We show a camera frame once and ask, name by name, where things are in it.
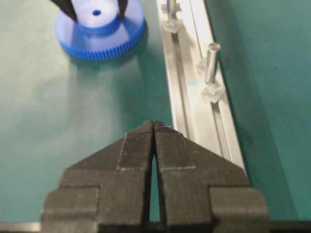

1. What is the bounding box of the far steel shaft pin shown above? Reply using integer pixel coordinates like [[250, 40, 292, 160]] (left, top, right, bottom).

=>
[[161, 0, 183, 34]]

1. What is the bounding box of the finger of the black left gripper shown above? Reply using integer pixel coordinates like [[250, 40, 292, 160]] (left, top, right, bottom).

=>
[[51, 0, 77, 21], [118, 0, 128, 19]]

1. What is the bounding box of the silver aluminium extrusion rail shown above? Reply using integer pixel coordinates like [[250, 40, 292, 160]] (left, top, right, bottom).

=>
[[156, 0, 244, 167]]

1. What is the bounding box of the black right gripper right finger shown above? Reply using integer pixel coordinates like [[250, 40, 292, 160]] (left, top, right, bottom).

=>
[[154, 122, 269, 233]]

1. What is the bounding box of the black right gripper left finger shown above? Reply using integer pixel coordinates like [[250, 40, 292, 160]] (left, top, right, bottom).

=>
[[41, 121, 154, 233]]

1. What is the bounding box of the near steel shaft pin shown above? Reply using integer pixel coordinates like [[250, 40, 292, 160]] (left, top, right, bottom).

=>
[[202, 42, 225, 103]]

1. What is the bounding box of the large blue plastic gear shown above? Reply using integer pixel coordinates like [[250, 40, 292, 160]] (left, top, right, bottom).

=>
[[54, 0, 145, 61]]

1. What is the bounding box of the steel shaft pin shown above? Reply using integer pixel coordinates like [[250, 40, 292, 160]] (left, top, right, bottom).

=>
[[161, 0, 183, 34], [202, 42, 225, 103]]

